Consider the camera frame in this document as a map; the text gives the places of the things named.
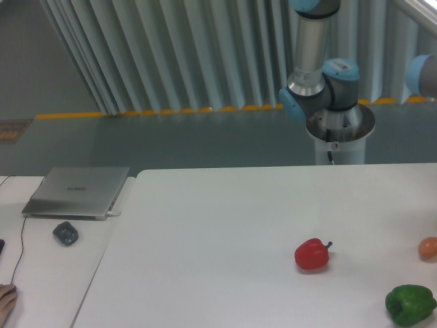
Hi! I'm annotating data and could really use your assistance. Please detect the person's hand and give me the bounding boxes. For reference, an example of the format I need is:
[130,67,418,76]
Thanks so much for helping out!
[1,284,18,325]

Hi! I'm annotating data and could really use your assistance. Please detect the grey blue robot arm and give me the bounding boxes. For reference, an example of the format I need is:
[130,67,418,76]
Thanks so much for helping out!
[279,1,436,119]

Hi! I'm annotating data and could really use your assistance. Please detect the white laptop plug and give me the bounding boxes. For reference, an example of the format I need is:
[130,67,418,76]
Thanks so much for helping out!
[107,211,121,217]

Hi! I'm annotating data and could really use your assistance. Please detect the silver closed laptop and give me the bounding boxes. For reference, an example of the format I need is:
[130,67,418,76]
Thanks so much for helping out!
[22,167,129,221]

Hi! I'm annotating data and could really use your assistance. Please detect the red bell pepper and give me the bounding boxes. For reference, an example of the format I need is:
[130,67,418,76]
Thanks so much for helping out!
[294,238,333,271]

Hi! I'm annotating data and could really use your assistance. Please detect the green bell pepper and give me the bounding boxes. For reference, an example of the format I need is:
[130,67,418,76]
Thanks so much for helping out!
[385,284,436,327]

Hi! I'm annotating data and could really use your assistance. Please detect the orange round fruit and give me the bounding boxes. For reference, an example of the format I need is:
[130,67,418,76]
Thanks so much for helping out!
[418,236,437,260]

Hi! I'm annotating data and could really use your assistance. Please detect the black mouse cable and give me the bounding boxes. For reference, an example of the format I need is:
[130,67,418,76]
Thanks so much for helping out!
[0,176,29,285]

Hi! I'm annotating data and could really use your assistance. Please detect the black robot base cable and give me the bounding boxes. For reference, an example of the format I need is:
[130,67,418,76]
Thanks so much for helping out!
[325,128,337,167]

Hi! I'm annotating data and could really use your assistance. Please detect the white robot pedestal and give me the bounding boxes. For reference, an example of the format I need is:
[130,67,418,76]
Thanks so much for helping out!
[306,103,376,165]

